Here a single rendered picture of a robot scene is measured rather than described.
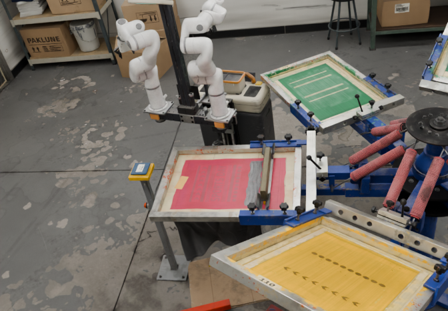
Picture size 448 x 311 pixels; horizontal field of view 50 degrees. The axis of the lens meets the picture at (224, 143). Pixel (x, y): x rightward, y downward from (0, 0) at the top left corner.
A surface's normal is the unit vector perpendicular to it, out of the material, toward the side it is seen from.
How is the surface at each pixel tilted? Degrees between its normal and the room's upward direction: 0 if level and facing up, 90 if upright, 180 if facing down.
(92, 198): 0
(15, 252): 0
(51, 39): 90
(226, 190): 0
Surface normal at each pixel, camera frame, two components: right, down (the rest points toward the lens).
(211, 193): -0.15, -0.78
